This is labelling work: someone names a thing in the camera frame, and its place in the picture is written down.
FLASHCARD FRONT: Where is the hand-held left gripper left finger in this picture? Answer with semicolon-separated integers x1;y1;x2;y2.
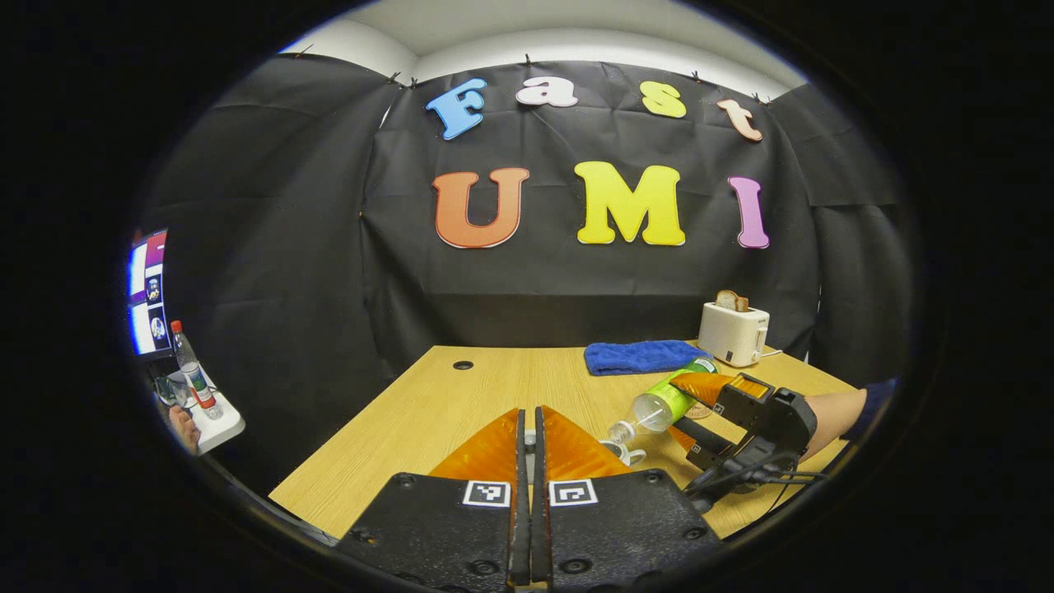
332;407;529;593

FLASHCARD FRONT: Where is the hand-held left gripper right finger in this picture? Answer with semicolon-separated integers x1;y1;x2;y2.
530;405;725;593

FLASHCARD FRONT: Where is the clear water bottle green label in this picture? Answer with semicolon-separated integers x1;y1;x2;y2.
608;358;717;446

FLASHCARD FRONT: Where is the white teacup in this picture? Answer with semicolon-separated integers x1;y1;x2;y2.
599;439;648;468

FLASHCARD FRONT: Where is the clear bottle with red cap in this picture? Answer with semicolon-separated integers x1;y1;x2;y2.
171;320;223;419

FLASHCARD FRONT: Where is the white toaster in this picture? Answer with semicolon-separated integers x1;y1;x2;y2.
698;301;771;367

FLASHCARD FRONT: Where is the blue towel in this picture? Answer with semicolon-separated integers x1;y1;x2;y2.
584;340;713;377

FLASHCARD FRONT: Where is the white side table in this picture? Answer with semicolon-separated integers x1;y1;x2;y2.
156;371;245;455

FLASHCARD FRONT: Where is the computer monitor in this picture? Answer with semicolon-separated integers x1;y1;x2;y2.
128;229;170;359

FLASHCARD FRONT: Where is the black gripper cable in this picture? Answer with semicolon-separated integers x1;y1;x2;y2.
688;457;828;495

